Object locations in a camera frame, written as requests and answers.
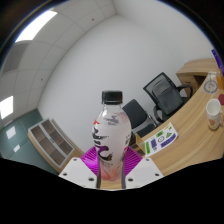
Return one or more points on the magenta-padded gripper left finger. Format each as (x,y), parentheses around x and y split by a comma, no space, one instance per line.
(78,170)

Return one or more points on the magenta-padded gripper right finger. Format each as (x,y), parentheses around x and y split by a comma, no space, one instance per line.
(143,170)

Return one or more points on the clear drink bottle black cap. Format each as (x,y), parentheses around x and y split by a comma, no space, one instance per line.
(111,133)

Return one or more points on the printed white sticker sheet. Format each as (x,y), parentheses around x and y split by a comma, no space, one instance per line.
(161,140)

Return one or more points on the wooden shelf cabinet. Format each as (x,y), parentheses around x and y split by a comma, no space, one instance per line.
(53,143)

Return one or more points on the black mesh office chair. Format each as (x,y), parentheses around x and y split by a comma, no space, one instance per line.
(165,95)

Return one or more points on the white speckled ceramic mug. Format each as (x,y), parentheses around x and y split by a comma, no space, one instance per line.
(213,113)

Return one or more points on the ceiling light panel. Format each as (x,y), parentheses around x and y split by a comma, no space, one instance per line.
(6,107)
(36,26)

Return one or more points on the wooden side desk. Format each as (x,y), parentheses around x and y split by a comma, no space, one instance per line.
(195,71)

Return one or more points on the orange cardboard box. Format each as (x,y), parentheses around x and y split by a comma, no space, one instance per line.
(220,80)

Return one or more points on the ceiling air vent grille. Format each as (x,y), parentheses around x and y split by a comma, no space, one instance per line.
(14,57)

